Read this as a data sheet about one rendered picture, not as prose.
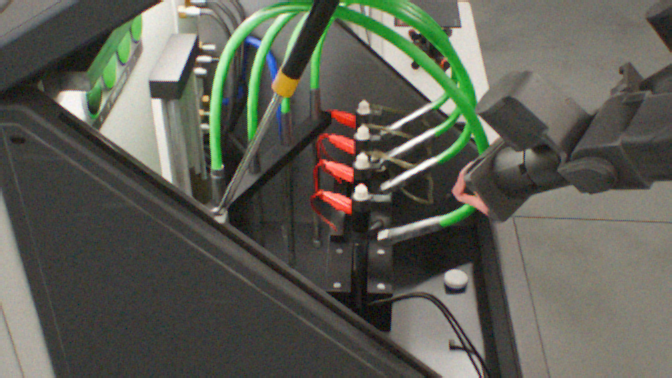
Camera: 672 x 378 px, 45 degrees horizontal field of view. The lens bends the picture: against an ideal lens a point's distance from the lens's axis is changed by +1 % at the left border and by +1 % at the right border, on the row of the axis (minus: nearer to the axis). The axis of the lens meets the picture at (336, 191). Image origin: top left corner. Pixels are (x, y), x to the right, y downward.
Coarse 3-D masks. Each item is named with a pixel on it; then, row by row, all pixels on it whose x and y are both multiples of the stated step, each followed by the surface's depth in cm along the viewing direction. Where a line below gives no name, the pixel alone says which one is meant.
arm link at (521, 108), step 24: (528, 72) 76; (504, 96) 76; (528, 96) 76; (552, 96) 76; (504, 120) 78; (528, 120) 77; (552, 120) 76; (576, 120) 77; (528, 144) 78; (552, 144) 76; (576, 144) 77; (576, 168) 73; (600, 168) 72; (600, 192) 74
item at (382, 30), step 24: (312, 0) 91; (360, 24) 89; (384, 24) 89; (408, 48) 88; (216, 72) 102; (432, 72) 88; (216, 96) 104; (456, 96) 89; (216, 120) 107; (216, 144) 109; (480, 144) 91; (216, 168) 111; (456, 216) 97
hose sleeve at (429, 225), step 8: (440, 216) 100; (408, 224) 103; (416, 224) 101; (424, 224) 100; (432, 224) 100; (440, 224) 99; (392, 232) 104; (400, 232) 103; (408, 232) 102; (416, 232) 101; (424, 232) 101; (432, 232) 101; (392, 240) 104; (400, 240) 103
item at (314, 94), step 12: (420, 12) 123; (324, 36) 126; (312, 60) 128; (312, 72) 129; (312, 84) 130; (456, 84) 129; (312, 96) 131; (444, 96) 131; (312, 108) 133; (420, 108) 133; (432, 108) 132; (408, 120) 133; (384, 132) 135
